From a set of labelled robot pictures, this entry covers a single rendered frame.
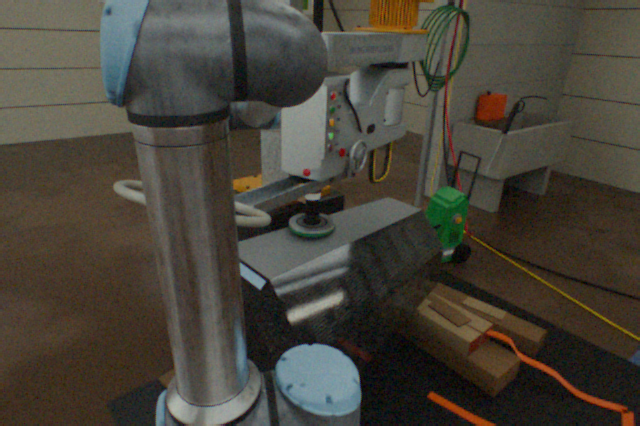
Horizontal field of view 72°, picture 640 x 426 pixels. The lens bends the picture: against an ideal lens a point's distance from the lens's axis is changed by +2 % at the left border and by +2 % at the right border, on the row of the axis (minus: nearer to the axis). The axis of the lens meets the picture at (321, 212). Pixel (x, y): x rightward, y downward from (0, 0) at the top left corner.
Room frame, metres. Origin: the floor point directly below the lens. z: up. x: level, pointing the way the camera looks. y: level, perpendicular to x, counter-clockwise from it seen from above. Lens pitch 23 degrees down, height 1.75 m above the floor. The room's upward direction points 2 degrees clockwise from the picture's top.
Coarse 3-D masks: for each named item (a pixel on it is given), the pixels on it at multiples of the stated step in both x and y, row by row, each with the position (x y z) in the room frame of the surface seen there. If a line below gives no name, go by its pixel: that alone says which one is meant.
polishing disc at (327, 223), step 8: (296, 216) 1.90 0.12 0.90; (304, 216) 1.90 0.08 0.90; (320, 216) 1.91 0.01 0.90; (328, 216) 1.91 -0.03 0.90; (296, 224) 1.81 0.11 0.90; (304, 224) 1.81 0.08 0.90; (320, 224) 1.82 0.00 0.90; (328, 224) 1.82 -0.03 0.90; (304, 232) 1.74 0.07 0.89; (312, 232) 1.74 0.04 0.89; (320, 232) 1.75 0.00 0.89
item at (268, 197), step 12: (288, 180) 1.78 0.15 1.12; (300, 180) 1.85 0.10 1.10; (312, 180) 1.75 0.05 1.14; (324, 180) 1.81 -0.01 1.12; (336, 180) 1.90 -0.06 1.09; (252, 192) 1.59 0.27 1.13; (264, 192) 1.65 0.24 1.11; (276, 192) 1.70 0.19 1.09; (288, 192) 1.60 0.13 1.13; (300, 192) 1.67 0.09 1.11; (252, 204) 1.44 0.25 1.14; (264, 204) 1.48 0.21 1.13; (276, 204) 1.54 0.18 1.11; (252, 216) 1.44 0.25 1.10
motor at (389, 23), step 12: (372, 0) 2.36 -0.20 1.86; (384, 0) 2.30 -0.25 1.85; (396, 0) 2.30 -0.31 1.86; (408, 0) 2.30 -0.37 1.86; (420, 0) 2.30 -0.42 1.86; (432, 0) 2.35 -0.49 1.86; (372, 12) 2.36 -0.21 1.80; (384, 12) 2.31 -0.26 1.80; (396, 12) 2.30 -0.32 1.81; (408, 12) 2.30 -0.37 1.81; (372, 24) 2.36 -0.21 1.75; (384, 24) 2.31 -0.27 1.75; (396, 24) 2.29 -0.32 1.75; (408, 24) 2.30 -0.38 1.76
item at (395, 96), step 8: (392, 88) 2.32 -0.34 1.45; (400, 88) 2.34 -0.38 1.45; (392, 96) 2.31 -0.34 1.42; (400, 96) 2.33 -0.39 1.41; (392, 104) 2.31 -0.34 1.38; (400, 104) 2.34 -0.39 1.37; (392, 112) 2.31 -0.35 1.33; (400, 112) 2.35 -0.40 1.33; (384, 120) 2.30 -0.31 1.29; (392, 120) 2.31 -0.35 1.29; (400, 120) 2.35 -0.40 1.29
